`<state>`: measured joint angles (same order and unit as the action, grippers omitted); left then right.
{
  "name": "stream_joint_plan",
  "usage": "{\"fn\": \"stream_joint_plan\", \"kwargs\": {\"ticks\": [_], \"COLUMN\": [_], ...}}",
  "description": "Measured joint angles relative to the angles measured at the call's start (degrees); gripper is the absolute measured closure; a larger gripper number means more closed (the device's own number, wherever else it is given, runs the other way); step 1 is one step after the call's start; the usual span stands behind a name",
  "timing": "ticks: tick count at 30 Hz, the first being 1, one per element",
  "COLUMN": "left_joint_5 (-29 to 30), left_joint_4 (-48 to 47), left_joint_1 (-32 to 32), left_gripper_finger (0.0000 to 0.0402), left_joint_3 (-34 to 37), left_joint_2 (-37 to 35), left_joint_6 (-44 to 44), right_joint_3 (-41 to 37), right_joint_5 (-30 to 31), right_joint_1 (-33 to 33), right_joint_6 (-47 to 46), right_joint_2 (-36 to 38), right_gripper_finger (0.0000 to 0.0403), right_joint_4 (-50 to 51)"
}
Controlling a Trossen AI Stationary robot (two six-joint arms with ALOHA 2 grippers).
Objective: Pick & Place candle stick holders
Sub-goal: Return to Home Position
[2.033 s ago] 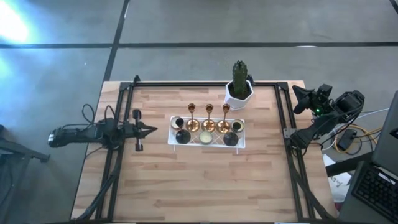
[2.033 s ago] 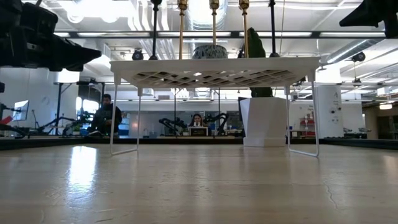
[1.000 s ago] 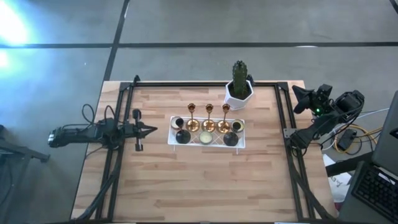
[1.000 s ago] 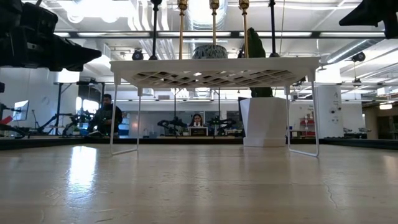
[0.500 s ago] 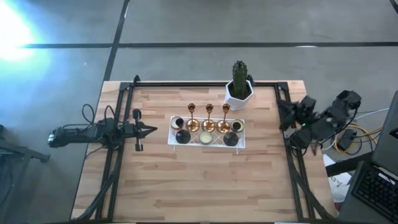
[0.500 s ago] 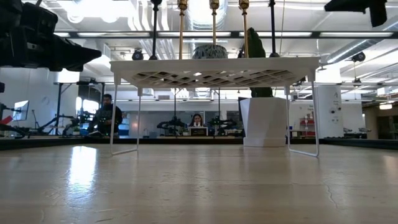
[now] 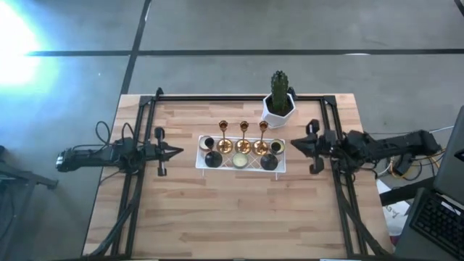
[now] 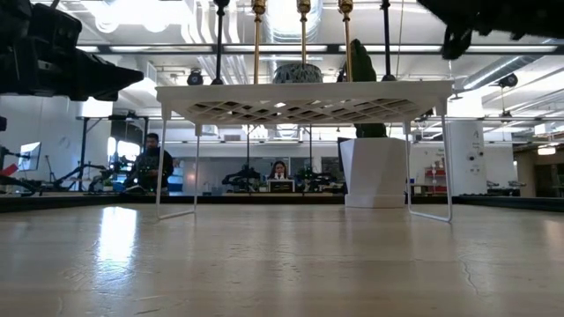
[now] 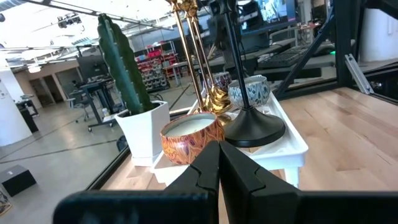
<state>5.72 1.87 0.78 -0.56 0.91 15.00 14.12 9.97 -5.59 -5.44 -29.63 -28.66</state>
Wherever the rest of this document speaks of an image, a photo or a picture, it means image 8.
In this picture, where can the tall black candlestick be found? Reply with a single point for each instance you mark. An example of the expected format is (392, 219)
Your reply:
(219, 44)
(387, 44)

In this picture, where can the black aluminium table frame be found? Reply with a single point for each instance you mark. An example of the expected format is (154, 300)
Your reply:
(88, 202)

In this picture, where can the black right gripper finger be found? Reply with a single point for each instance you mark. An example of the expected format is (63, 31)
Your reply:
(456, 44)

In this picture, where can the black ceiling spotlight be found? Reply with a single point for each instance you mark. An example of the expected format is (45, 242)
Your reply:
(509, 80)
(195, 78)

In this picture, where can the blue white leaf candle tin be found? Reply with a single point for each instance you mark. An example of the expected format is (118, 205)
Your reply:
(297, 74)

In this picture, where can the white round column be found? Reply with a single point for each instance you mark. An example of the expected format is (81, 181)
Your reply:
(467, 158)

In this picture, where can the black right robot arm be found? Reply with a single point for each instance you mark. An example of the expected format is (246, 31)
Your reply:
(546, 17)

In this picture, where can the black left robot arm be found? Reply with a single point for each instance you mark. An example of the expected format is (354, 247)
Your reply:
(11, 17)

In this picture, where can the black overhead beam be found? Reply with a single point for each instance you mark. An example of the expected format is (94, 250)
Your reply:
(176, 49)

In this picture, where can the green cactus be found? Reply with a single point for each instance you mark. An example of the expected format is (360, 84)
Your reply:
(363, 61)

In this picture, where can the black laptop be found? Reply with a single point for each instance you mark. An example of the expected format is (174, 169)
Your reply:
(281, 186)

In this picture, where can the white faceted plant pot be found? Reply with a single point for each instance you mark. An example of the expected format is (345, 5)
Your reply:
(374, 171)

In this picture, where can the white lattice shelf rack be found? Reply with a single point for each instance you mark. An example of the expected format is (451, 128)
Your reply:
(304, 90)

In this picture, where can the silver ceiling duct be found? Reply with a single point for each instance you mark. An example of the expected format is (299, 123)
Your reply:
(506, 70)

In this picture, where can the person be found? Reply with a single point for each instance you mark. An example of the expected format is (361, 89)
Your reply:
(150, 167)
(278, 169)

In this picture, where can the small desk monitor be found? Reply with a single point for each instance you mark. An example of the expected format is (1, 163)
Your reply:
(30, 156)

